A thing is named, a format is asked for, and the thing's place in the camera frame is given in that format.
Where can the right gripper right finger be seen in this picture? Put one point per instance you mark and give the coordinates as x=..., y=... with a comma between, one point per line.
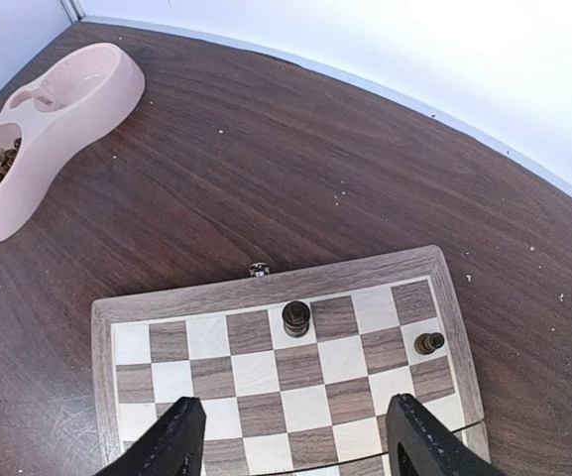
x=419, y=444

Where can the left aluminium frame post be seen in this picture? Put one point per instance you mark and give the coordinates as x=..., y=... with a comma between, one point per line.
x=73, y=10

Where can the dark chess pawn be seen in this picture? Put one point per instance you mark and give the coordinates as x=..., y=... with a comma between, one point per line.
x=427, y=343

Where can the pink double pet bowl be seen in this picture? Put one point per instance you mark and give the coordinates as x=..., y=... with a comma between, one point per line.
x=79, y=100

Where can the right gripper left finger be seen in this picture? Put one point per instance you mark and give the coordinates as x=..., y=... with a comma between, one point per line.
x=173, y=445

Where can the dark chess piece tall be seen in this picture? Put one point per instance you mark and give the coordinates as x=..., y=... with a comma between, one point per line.
x=296, y=317

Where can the wooden chess board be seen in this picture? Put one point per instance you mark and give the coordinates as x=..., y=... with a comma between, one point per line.
x=313, y=405

